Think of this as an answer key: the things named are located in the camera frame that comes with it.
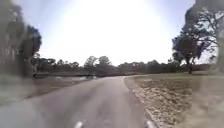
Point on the distant row of trees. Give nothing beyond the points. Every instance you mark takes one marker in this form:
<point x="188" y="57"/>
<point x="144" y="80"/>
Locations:
<point x="110" y="67"/>

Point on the grey asphalt road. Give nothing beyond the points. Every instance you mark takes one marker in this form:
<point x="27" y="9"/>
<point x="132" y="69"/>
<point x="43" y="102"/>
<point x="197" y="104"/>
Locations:
<point x="96" y="103"/>

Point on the dry grass field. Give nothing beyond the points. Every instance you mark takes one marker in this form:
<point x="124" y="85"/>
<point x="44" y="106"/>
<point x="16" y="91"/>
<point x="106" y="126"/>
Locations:
<point x="176" y="96"/>

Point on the large dark tree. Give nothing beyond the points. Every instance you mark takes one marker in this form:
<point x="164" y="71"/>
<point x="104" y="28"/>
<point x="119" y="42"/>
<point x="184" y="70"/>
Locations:
<point x="187" y="46"/>

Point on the dry grass verge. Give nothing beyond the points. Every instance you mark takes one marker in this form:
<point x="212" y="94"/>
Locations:
<point x="30" y="87"/>

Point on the tall dark trees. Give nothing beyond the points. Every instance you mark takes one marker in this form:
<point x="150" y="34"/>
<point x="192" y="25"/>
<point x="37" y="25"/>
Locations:
<point x="16" y="46"/>

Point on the tall bare-branched tree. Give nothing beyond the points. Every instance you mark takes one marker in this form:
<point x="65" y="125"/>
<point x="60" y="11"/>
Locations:
<point x="210" y="30"/>

